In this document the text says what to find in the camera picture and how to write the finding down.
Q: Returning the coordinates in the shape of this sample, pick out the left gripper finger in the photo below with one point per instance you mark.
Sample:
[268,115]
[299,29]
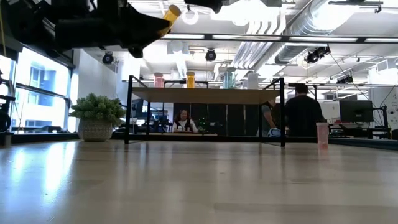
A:
[140,28]

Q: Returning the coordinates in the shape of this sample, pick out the pink medicine bottle white cap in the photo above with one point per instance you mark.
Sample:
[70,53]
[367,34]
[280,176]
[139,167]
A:
[322,137]
[159,81]

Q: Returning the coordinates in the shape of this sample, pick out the teal medicine bottle white cap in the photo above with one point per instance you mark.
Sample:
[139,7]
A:
[229,79]

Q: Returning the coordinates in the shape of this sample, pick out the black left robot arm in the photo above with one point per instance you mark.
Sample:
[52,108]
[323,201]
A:
[28,25]

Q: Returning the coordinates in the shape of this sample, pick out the wooden shelf with black legs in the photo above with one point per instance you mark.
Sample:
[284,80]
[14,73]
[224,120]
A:
[202,96]

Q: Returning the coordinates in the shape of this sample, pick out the green plant in white pot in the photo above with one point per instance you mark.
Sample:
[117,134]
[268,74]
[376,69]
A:
[96,124]

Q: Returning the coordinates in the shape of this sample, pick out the seated person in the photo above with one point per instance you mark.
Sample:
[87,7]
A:
[184,124]

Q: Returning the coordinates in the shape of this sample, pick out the black ceiling spot lamp cluster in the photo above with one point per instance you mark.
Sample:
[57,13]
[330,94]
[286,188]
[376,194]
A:
[345,80]
[317,54]

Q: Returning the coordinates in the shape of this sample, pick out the long LED light bar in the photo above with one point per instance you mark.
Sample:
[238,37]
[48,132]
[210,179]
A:
[323,39]

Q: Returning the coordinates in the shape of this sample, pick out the black computer monitor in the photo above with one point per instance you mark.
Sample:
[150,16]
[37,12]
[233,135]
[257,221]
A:
[357,111]

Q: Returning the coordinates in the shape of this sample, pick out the large window with black frame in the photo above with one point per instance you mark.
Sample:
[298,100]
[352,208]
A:
[40,93]

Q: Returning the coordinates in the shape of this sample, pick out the silver ventilation duct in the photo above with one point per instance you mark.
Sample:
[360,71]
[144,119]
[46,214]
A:
[311,28]

